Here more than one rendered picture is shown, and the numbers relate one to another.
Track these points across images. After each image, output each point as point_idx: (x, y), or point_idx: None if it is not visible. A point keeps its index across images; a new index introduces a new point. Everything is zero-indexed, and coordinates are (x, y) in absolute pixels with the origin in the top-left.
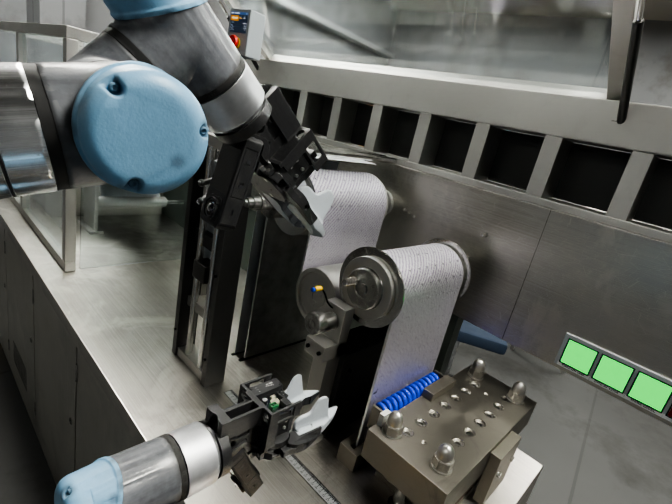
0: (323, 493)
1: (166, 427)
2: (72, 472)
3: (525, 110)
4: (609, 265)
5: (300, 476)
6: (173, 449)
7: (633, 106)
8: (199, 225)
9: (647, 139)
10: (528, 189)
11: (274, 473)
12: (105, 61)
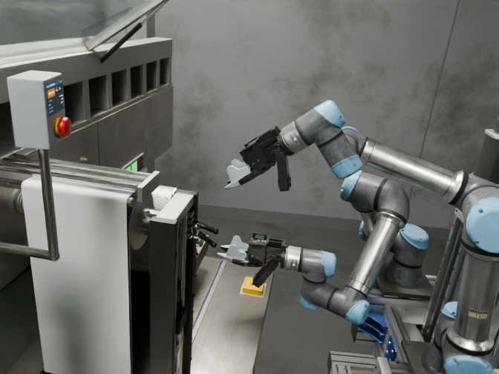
0: (209, 294)
1: (237, 366)
2: (330, 262)
3: (73, 70)
4: (116, 131)
5: (209, 305)
6: (303, 248)
7: (102, 53)
8: (176, 294)
9: (109, 67)
10: (85, 117)
11: (217, 312)
12: (350, 133)
